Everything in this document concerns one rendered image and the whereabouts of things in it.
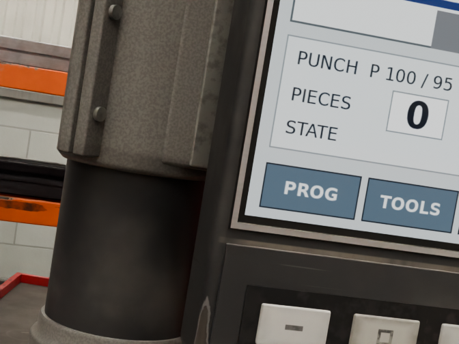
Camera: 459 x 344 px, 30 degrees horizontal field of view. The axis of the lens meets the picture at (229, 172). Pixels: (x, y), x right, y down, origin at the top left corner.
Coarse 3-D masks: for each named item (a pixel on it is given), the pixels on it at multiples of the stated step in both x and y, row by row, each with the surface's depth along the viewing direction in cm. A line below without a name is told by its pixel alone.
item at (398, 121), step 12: (396, 96) 44; (408, 96) 44; (420, 96) 44; (396, 108) 44; (408, 108) 44; (420, 108) 44; (432, 108) 44; (444, 108) 45; (396, 120) 44; (408, 120) 44; (420, 120) 44; (432, 120) 45; (444, 120) 45; (396, 132) 44; (408, 132) 44; (420, 132) 44; (432, 132) 45
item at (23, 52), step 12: (0, 36) 223; (0, 48) 224; (12, 48) 225; (24, 48) 225; (36, 48) 226; (48, 48) 227; (60, 48) 228; (0, 60) 224; (12, 60) 225; (24, 60) 226; (36, 60) 226; (48, 60) 227; (60, 60) 228
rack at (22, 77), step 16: (0, 64) 222; (16, 64) 223; (0, 80) 222; (16, 80) 223; (32, 80) 224; (48, 80) 225; (64, 80) 226; (0, 208) 226; (16, 208) 227; (32, 208) 228; (48, 208) 229; (32, 224) 229; (48, 224) 230
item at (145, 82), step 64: (128, 0) 52; (192, 0) 52; (128, 64) 52; (192, 64) 52; (64, 128) 53; (128, 128) 52; (192, 128) 53; (64, 192) 56; (128, 192) 54; (192, 192) 55; (64, 256) 55; (128, 256) 54; (192, 256) 57; (64, 320) 55; (128, 320) 54
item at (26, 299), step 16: (16, 272) 164; (0, 288) 150; (16, 288) 159; (32, 288) 161; (0, 304) 146; (16, 304) 148; (32, 304) 149; (0, 320) 137; (16, 320) 138; (32, 320) 140; (0, 336) 128; (16, 336) 130
